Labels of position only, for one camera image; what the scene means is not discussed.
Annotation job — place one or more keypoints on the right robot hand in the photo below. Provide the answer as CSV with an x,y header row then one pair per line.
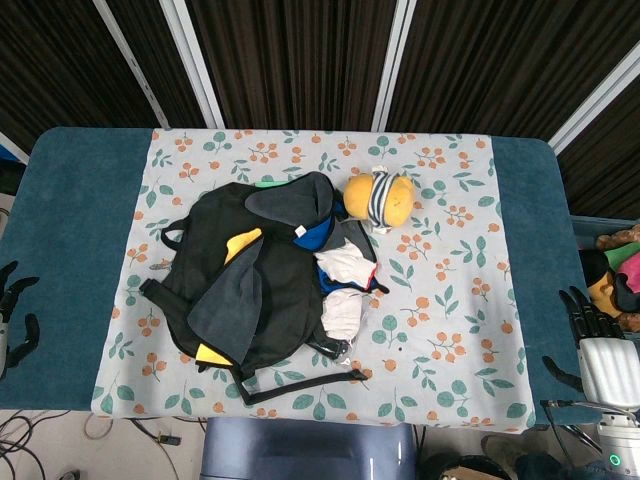
x,y
600,340

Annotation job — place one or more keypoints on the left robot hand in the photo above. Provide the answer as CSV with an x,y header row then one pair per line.
x,y
15,310

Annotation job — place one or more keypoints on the yellow plush toy striped scarf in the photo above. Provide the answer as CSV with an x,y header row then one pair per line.
x,y
380,199

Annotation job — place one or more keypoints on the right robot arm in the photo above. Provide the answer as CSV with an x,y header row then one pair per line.
x,y
620,440

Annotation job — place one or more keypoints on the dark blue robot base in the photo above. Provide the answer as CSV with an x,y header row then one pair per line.
x,y
310,450

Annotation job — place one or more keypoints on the black and yellow plush toy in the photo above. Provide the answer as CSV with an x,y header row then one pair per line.
x,y
602,285

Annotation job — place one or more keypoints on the brown plush toy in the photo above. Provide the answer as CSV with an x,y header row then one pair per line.
x,y
616,239

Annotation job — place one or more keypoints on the teal table cover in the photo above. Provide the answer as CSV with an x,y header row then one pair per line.
x,y
65,260

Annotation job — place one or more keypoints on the grey storage bin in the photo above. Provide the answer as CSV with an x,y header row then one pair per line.
x,y
595,227

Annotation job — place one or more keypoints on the floral printed tablecloth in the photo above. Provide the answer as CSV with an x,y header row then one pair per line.
x,y
440,280

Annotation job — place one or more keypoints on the dark bag on floor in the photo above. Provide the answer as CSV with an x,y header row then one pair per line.
x,y
480,462

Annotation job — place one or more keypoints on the small black connector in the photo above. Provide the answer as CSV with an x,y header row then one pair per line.
x,y
167,440

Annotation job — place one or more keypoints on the black penguin backpack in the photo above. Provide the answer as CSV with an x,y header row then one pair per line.
x,y
265,280

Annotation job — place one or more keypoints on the white partition frame post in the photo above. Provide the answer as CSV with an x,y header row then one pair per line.
x,y
192,62
135,62
595,95
395,65

